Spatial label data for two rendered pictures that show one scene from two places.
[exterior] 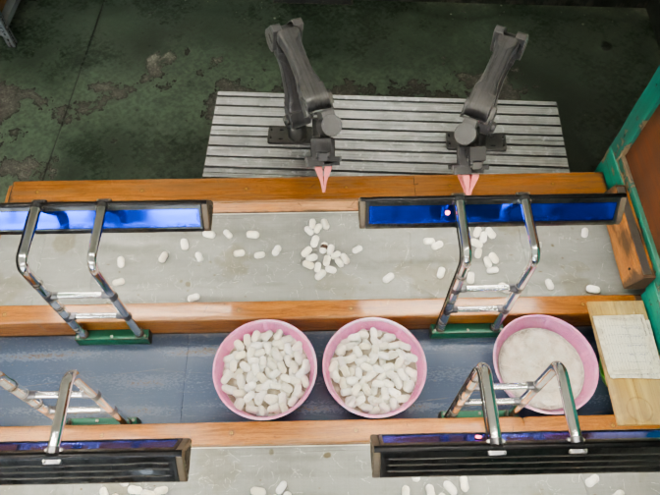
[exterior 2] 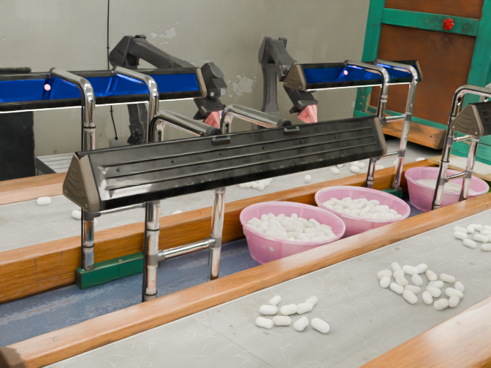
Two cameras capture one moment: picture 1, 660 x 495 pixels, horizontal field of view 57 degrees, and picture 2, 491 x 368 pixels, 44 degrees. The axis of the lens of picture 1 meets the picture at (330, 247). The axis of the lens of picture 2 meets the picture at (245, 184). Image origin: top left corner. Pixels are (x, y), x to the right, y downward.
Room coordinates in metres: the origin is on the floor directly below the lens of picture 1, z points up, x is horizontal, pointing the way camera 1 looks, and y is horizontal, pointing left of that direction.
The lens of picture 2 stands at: (-0.47, 1.22, 1.34)
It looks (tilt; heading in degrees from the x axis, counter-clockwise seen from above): 19 degrees down; 318
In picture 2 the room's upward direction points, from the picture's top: 5 degrees clockwise
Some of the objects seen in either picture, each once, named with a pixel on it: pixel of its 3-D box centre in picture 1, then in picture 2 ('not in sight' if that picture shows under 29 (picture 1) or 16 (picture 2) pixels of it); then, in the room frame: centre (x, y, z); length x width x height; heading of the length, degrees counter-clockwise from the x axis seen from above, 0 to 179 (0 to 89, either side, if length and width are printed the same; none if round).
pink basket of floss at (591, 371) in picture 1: (540, 367); (443, 193); (0.54, -0.55, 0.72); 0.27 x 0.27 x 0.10
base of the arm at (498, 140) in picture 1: (477, 135); not in sight; (1.34, -0.49, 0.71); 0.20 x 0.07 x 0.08; 88
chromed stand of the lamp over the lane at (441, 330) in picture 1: (477, 270); (370, 131); (0.73, -0.37, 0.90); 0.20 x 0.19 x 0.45; 91
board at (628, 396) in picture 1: (631, 359); (479, 169); (0.54, -0.77, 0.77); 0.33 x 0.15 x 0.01; 1
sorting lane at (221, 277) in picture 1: (309, 257); (238, 187); (0.86, 0.06, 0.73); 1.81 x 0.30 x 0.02; 91
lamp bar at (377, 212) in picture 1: (490, 205); (360, 72); (0.81, -0.38, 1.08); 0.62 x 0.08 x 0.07; 91
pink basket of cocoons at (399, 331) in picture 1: (373, 370); (359, 217); (0.53, -0.11, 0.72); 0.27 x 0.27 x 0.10
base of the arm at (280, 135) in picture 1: (297, 129); not in sight; (1.37, 0.11, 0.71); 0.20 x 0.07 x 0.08; 88
